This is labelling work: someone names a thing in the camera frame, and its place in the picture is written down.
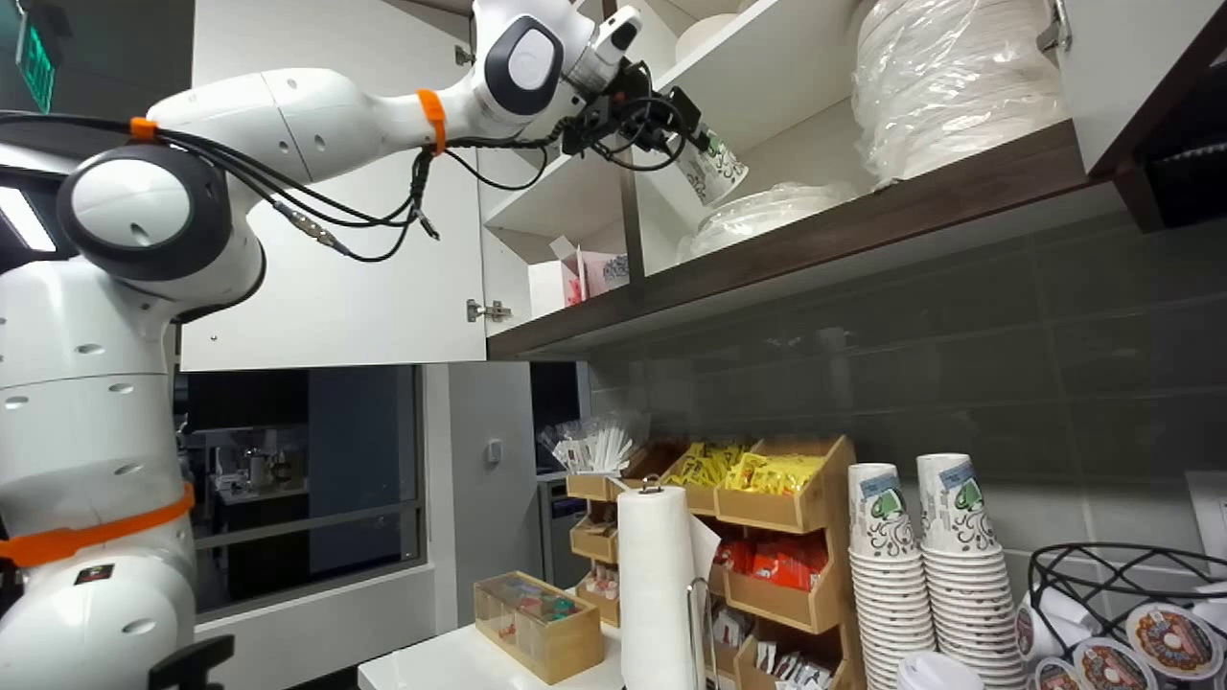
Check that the white cupboard with shelves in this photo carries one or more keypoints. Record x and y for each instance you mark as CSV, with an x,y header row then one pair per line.
x,y
777,90

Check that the left paper cup stack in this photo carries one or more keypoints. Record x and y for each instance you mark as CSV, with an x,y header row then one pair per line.
x,y
885,572

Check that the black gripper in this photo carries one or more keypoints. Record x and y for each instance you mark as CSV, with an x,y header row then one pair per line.
x,y
632,112

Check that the stack of white plates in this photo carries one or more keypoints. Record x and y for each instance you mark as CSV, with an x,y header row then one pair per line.
x,y
947,80

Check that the bundle of white straws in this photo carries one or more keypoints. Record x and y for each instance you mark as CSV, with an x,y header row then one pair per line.
x,y
591,455

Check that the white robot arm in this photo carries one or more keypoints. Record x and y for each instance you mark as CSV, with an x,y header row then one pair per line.
x,y
153,231

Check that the small wooden box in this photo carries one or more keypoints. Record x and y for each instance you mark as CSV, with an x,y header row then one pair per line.
x,y
539,622

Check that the white cupboard door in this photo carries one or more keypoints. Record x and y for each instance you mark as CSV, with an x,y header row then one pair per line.
x,y
320,309

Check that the right paper cup stack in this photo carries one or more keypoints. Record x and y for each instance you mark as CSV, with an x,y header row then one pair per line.
x,y
967,576

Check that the white paper towel roll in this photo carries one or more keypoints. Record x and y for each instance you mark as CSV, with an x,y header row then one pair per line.
x,y
652,572

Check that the wooden condiment organizer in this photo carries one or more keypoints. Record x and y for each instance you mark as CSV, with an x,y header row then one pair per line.
x,y
778,514

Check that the clear glass coffee cup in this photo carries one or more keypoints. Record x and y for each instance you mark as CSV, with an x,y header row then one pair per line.
x,y
710,172

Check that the white red carton box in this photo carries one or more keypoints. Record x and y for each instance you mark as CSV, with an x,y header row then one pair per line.
x,y
574,277

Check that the black wire basket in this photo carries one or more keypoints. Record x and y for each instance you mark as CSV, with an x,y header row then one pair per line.
x,y
1107,615

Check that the paper cup stack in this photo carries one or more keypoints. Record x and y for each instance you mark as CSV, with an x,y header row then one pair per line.
x,y
885,572
967,576

